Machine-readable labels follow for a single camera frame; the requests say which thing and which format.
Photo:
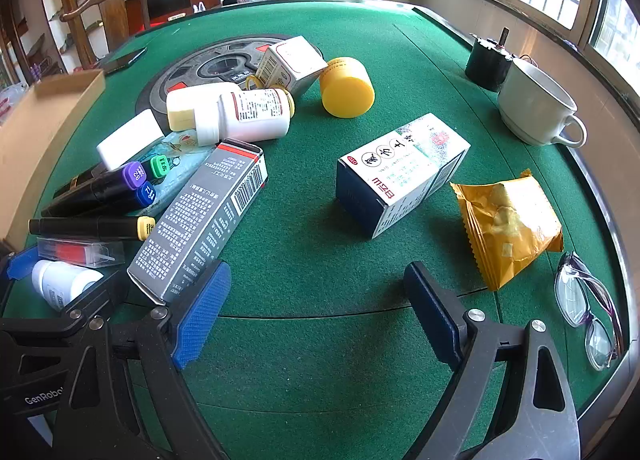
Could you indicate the dark wooden armchair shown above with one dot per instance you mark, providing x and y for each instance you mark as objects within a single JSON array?
[{"x": 112, "y": 15}]

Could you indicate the blue-capped black marker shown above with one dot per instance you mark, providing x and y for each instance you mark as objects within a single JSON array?
[{"x": 142, "y": 195}]

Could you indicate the wooden television cabinet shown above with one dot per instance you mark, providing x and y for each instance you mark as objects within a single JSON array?
[{"x": 170, "y": 0}]

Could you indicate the green-capped black marker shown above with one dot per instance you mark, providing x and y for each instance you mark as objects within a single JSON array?
[{"x": 159, "y": 166}]

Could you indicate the black electric motor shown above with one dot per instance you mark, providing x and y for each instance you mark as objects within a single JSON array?
[{"x": 485, "y": 65}]

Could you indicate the cream plastic case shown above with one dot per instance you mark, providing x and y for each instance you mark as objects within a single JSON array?
[{"x": 190, "y": 103}]

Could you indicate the grey box with red end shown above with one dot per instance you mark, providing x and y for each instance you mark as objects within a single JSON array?
[{"x": 200, "y": 225}]

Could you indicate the white pill bottle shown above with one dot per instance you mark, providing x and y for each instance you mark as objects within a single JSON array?
[{"x": 250, "y": 115}]

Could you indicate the red item plastic bag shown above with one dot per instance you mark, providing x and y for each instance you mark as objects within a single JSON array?
[{"x": 70, "y": 252}]

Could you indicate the white cup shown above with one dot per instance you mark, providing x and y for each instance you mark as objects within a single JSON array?
[{"x": 530, "y": 110}]

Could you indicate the blue and white medicine box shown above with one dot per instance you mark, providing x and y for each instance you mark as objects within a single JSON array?
[{"x": 400, "y": 175}]

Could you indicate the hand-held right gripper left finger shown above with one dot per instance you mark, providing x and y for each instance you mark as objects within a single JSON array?
[{"x": 200, "y": 315}]

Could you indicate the orange snack packet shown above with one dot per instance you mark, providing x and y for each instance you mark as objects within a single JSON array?
[{"x": 505, "y": 225}]

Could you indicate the yellow rubber bands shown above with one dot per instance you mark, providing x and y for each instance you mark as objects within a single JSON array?
[{"x": 248, "y": 83}]

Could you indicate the white wall shelves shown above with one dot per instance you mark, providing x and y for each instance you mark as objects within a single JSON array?
[{"x": 50, "y": 0}]

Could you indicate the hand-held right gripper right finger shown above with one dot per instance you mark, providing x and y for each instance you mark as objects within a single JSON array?
[{"x": 435, "y": 315}]

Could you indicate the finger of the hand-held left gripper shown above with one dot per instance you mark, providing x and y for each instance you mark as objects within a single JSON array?
[
  {"x": 20, "y": 261},
  {"x": 102, "y": 295}
]

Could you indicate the round grey table centre panel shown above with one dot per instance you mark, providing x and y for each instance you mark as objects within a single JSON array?
[{"x": 210, "y": 60}]

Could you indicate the white charger plug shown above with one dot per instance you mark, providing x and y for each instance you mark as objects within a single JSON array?
[{"x": 127, "y": 140}]

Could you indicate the black smartphone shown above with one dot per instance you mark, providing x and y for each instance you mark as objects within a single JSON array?
[{"x": 125, "y": 59}]

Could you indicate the cartoon tissue pack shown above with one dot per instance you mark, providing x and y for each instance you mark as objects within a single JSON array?
[{"x": 187, "y": 158}]

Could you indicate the purple-capped black marker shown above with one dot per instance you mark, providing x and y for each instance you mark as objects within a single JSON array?
[{"x": 100, "y": 185}]

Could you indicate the cardboard box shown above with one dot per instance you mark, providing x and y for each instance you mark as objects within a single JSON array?
[{"x": 30, "y": 140}]

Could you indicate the small white barcode box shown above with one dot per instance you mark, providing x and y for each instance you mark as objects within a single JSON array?
[{"x": 295, "y": 60}]

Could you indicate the black tube with gold band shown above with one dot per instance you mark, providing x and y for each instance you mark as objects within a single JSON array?
[{"x": 75, "y": 182}]

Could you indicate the small white bottle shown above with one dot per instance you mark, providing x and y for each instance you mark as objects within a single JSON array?
[{"x": 60, "y": 282}]

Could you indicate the yellow-capped black marker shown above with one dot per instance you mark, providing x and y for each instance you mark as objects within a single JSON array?
[{"x": 90, "y": 227}]

